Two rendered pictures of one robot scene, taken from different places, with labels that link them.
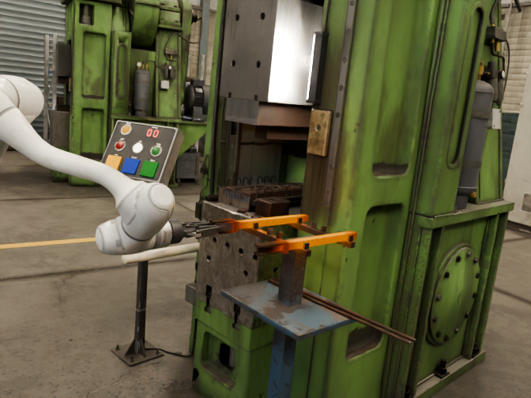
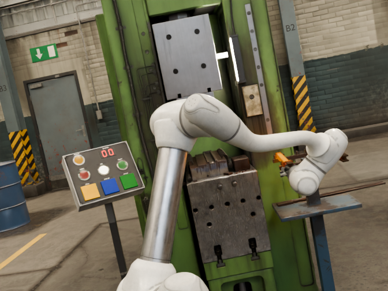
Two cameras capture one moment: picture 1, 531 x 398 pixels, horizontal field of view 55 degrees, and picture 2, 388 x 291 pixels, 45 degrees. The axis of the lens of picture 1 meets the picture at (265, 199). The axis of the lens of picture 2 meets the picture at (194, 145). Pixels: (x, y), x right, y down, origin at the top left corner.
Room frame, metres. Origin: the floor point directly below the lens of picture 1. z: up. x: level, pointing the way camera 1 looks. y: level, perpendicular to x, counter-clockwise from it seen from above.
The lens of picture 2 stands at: (0.42, 1.95, 1.40)
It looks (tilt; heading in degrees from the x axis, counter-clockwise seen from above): 7 degrees down; 314
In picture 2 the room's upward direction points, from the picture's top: 11 degrees counter-clockwise
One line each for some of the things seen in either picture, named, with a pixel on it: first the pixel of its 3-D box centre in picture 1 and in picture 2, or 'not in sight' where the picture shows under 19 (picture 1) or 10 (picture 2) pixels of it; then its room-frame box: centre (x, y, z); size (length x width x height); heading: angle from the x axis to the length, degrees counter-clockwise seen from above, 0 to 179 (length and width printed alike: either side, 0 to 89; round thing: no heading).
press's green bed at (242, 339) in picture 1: (263, 344); (238, 276); (2.22, -0.06, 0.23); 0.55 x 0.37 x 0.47; 135
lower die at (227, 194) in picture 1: (269, 193); (206, 163); (2.25, -0.01, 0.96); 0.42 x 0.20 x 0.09; 135
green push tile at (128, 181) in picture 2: (149, 169); (128, 181); (2.29, 0.54, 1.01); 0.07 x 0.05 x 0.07; 70
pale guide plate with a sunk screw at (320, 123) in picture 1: (318, 132); (252, 100); (1.98, -0.18, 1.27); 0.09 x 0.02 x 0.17; 45
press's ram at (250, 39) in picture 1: (290, 55); (193, 58); (2.22, -0.04, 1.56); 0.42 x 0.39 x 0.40; 135
